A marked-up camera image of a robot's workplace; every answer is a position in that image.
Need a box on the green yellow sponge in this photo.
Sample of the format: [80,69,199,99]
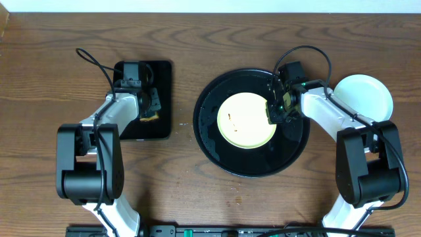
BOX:
[139,112,159,122]

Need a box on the yellow plate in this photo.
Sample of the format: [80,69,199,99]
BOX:
[216,92,276,149]

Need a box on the light blue plate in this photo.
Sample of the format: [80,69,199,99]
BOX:
[334,74,393,122]

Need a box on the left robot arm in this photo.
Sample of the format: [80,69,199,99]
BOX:
[56,88,161,236]

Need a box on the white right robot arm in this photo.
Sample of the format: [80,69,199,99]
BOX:
[267,78,409,236]

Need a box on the rectangular black tray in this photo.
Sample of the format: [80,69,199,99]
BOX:
[113,61,172,140]

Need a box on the round black tray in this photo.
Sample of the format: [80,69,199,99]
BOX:
[193,68,310,177]

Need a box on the left black camera cable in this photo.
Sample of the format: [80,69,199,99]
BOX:
[75,47,119,237]

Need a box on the black camera cable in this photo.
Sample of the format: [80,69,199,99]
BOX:
[256,45,410,237]
[75,47,119,237]

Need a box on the right black camera cable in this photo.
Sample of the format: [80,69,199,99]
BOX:
[256,45,410,237]

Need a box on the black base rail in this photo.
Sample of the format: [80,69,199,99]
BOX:
[64,225,396,237]

